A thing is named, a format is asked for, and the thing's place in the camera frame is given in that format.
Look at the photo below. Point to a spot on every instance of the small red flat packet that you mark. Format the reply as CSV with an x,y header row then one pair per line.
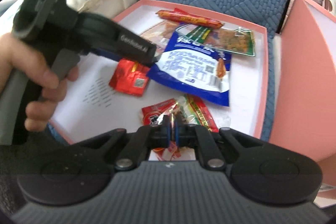
x,y
181,11

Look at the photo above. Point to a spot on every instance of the red foil packet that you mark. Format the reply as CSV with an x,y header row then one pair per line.
x,y
126,80

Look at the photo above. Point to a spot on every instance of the green edged clear snack packet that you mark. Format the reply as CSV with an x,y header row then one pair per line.
x,y
232,41

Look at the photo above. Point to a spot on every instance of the shallow pink tray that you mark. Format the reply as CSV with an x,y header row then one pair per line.
x,y
246,106

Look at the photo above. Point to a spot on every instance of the deep pink box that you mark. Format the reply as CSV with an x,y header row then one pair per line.
x,y
302,82

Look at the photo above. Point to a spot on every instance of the light blue cloth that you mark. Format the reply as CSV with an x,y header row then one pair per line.
x,y
10,11

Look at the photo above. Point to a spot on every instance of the blue white snack bag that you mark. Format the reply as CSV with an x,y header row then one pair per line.
x,y
189,69

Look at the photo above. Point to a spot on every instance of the orange wrapped sausage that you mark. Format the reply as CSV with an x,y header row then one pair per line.
x,y
189,18

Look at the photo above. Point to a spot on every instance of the red bordered clear snack packet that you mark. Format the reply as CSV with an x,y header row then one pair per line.
x,y
168,29

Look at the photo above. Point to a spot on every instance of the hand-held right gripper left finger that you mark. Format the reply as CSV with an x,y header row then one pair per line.
x,y
166,132

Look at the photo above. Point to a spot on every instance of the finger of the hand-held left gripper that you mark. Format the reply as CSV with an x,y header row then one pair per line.
x,y
155,60

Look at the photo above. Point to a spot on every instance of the person's left hand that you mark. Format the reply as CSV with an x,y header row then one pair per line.
x,y
21,56

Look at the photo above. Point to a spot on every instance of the red white snack packet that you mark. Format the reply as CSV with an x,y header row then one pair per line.
x,y
202,111

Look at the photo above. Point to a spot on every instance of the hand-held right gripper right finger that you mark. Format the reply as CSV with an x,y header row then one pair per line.
x,y
177,132

